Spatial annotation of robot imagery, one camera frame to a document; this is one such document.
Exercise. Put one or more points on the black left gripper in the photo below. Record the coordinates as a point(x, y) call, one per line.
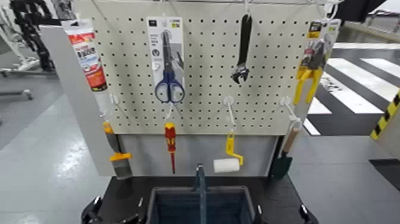
point(109, 219)

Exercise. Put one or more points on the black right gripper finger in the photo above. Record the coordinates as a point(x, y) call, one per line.
point(259, 213)
point(304, 213)

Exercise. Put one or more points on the red yellow screwdriver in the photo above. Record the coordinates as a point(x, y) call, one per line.
point(170, 137)

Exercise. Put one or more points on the blue grey crate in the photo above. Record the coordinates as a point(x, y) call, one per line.
point(175, 203)

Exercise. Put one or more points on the black floor mat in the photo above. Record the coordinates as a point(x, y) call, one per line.
point(387, 175)

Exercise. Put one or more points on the white pegboard hook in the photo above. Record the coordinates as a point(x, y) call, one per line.
point(287, 102)
point(229, 108)
point(114, 99)
point(169, 111)

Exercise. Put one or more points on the beige perforated pegboard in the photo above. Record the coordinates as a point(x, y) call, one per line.
point(203, 97)

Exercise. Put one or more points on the white red sealant tube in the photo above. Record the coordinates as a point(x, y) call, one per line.
point(89, 59)

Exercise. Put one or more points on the yellow pliers in card package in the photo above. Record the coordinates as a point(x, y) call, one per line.
point(314, 62)

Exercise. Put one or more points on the blue scissors in card package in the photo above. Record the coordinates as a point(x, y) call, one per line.
point(165, 47)

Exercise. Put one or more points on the black adjustable wrench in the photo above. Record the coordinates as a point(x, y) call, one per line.
point(244, 40)

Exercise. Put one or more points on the black robot in background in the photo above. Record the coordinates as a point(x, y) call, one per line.
point(34, 37)

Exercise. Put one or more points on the black box in background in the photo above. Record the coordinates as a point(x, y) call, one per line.
point(356, 9)

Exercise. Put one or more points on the white metal stand frame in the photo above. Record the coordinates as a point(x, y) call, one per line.
point(18, 62)

